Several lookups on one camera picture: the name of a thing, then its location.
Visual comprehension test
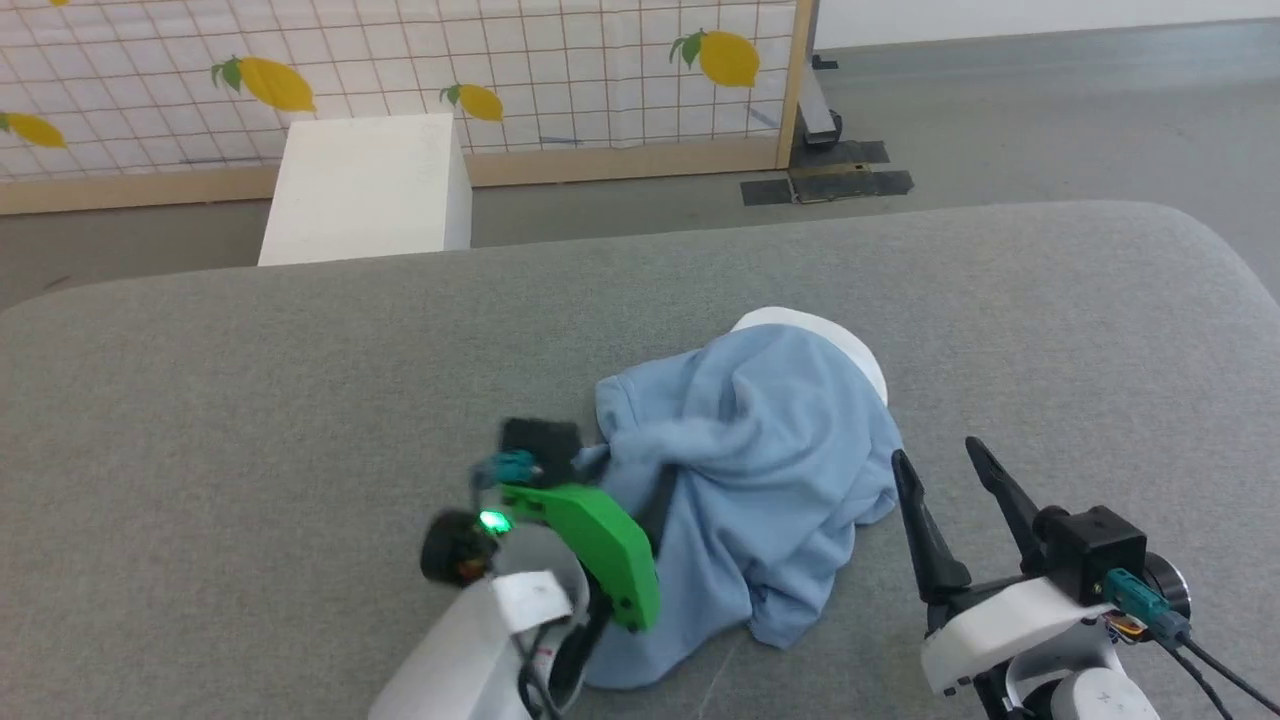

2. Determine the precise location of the metal screen foot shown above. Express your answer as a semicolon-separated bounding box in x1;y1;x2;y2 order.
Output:
798;50;844;149

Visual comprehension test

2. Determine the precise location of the lemon print partition screen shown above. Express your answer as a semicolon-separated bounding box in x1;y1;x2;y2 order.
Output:
0;0;816;216

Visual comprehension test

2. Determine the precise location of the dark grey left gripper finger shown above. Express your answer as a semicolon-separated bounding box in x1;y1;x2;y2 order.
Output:
640;467;684;557

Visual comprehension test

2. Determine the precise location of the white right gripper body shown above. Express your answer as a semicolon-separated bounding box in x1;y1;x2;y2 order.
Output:
920;576;1114;697

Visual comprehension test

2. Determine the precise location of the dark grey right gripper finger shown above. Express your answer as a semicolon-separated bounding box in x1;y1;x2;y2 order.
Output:
965;436;1047;577
890;449;972;607

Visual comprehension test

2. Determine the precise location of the light blue T-shirt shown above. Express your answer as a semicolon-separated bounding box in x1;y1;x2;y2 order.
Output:
582;306;906;691

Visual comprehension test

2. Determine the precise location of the right cable with teal plug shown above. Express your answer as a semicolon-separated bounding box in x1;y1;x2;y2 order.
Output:
1104;567;1280;720

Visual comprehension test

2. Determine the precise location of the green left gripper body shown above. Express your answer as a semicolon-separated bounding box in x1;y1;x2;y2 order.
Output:
497;483;662;634

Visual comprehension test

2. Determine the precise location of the white rectangular box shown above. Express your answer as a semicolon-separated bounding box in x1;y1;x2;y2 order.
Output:
258;113;473;267

